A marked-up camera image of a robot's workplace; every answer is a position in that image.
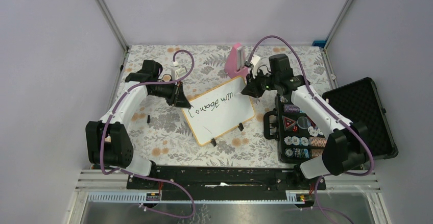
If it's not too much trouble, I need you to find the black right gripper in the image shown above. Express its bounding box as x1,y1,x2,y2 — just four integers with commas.
242,67,279,98

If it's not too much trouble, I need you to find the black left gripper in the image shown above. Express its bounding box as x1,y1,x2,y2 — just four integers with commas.
150,78,191,108

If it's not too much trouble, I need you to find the yellow framed whiteboard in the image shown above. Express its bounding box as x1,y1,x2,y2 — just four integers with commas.
182,76,255,146

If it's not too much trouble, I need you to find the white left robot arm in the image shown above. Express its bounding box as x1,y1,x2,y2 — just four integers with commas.
85,60,191,189

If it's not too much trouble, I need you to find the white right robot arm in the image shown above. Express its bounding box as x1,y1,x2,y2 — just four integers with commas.
241,54,375,189

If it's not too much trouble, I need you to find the floral table mat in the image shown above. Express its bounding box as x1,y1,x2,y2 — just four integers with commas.
96,45,334,169

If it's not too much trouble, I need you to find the triangular all-in button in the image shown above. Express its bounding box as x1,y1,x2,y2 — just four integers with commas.
282,115,297,131

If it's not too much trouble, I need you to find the black poker chip case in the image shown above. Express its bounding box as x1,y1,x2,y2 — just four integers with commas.
263,77,399,164

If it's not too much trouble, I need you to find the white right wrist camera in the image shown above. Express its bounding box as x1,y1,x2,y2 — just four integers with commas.
245,55,261,77

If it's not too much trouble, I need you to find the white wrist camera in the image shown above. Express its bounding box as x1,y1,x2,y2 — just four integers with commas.
171,66,188,80
245,55,261,77

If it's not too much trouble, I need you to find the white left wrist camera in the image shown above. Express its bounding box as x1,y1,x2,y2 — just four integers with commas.
171,66,188,80

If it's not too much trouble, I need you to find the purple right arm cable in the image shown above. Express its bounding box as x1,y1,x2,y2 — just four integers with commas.
245,35,375,224

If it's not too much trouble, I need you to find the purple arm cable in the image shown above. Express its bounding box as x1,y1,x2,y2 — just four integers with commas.
100,49,197,219
245,35,375,224

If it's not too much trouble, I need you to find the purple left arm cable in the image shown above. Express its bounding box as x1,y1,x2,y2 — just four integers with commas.
100,49,197,219

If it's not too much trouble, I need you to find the blue corner bracket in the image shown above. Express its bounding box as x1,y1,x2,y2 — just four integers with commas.
311,40,327,48

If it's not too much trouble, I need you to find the black mounting base plate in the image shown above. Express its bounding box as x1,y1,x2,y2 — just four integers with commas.
126,165,326,201

